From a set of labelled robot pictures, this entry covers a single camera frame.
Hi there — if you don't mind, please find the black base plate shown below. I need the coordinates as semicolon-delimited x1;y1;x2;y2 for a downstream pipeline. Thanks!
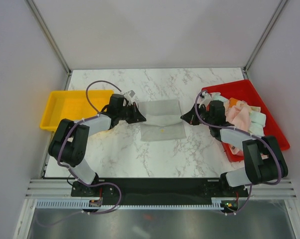
71;178;248;206

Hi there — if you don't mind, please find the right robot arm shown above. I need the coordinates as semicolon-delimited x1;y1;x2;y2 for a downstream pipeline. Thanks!
180;101;289;196

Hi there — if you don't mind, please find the right aluminium frame post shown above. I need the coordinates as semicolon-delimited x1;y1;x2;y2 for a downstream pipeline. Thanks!
241;0;290;77

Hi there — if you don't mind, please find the aluminium frame post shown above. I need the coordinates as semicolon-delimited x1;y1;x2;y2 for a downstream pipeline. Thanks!
241;0;290;77
25;0;72;76

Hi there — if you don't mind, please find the grey towel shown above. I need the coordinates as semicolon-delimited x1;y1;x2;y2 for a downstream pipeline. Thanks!
139;99;186;142

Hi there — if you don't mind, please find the aluminium frame rail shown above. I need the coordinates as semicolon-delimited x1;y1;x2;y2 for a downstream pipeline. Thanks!
25;178;298;199

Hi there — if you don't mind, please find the mint green towel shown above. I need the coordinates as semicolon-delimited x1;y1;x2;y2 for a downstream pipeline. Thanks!
211;92;267;136

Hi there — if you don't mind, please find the red plastic tray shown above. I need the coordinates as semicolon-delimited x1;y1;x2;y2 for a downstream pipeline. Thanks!
202;80;290;151

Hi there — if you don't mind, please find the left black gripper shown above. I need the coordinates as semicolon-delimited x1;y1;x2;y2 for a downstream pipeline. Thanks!
117;103;146;124

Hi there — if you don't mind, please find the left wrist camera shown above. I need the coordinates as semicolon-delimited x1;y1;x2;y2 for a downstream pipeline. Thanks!
123;90;136;105

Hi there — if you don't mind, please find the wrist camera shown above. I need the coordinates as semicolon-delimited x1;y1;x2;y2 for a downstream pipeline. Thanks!
199;91;212;107
123;90;136;105

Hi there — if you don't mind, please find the left aluminium frame post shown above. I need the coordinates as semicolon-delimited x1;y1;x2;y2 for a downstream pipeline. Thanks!
25;0;72;76

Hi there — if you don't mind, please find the slotted cable duct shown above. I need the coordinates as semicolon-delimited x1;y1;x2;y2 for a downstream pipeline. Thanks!
35;198;229;210

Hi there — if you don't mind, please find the pink towel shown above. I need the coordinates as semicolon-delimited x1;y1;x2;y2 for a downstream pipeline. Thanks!
225;105;251;131

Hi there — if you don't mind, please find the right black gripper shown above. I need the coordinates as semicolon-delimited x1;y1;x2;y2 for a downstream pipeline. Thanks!
181;104;214;126

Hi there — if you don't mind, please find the yellow plastic tray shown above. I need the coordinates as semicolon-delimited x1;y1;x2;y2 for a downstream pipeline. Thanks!
40;90;114;132

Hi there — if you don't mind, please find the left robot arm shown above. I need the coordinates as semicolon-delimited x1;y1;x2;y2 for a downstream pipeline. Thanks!
48;94;147;196

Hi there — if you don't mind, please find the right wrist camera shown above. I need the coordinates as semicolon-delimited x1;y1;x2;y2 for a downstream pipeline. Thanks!
199;91;212;107

